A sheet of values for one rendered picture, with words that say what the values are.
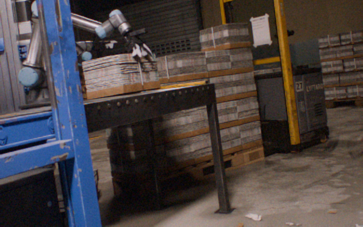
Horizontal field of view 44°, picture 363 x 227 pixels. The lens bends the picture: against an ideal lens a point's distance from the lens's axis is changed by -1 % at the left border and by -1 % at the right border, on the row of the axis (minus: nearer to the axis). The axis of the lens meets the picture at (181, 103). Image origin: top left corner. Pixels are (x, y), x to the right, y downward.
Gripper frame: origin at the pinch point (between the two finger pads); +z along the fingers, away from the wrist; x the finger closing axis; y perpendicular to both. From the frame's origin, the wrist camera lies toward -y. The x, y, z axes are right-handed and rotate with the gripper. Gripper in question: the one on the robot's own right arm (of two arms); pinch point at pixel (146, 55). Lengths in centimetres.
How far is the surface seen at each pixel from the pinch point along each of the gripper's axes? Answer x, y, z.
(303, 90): -226, 4, 50
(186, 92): 7.4, -11.6, 35.0
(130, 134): -40, 72, 17
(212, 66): -126, 25, -4
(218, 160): -22, 13, 73
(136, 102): 53, -11, 35
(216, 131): -23, 3, 58
